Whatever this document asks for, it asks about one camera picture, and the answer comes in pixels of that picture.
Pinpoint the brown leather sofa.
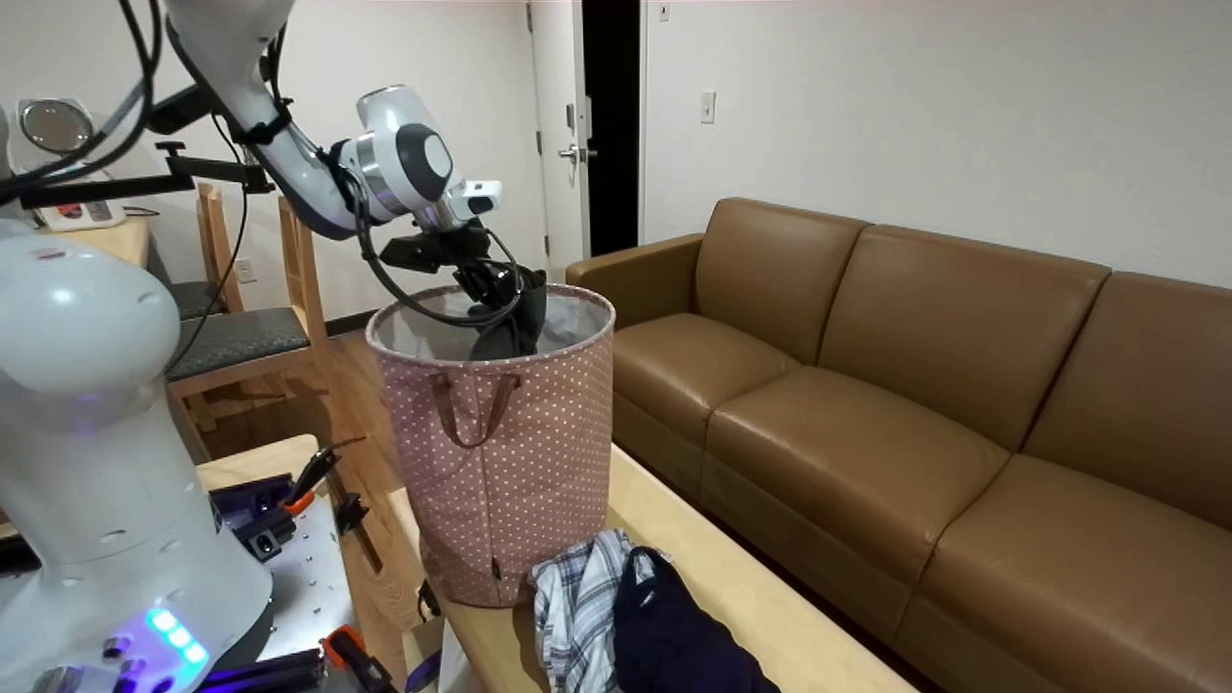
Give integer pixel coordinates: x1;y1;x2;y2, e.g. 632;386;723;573
564;193;1232;693

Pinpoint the light wooden side table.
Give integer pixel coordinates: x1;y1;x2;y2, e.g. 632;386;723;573
49;207;161;268

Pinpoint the pink dotted carrier bag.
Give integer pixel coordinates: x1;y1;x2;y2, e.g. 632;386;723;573
362;283;619;610

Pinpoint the black purple base board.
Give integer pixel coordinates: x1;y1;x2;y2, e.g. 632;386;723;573
210;470;310;565

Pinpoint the white door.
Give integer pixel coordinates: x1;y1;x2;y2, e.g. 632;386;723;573
525;0;597;277

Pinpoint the white box with round disc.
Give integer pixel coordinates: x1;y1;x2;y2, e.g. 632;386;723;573
11;94;102;164

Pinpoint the silver door handle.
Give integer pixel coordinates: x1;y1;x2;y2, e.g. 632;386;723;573
556;131;601;170

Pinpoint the navy blue cloth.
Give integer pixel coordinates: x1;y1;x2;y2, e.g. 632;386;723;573
610;546;783;693

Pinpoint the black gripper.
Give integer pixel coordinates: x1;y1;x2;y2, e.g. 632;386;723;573
452;230;520;315

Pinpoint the black stereo camera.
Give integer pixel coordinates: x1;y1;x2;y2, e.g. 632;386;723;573
147;81;222;135

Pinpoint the black camera stand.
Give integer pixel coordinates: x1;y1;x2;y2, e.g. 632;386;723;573
15;135;282;215

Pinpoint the blue white plaid cloth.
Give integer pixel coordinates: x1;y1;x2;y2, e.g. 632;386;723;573
525;528;638;693

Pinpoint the wooden chair grey cushion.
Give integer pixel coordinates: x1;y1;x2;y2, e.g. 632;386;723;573
149;176;246;324
158;188;379;455

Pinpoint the orange black clamp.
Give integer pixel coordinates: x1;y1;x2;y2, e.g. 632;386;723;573
269;437;350;521
315;621;406;693

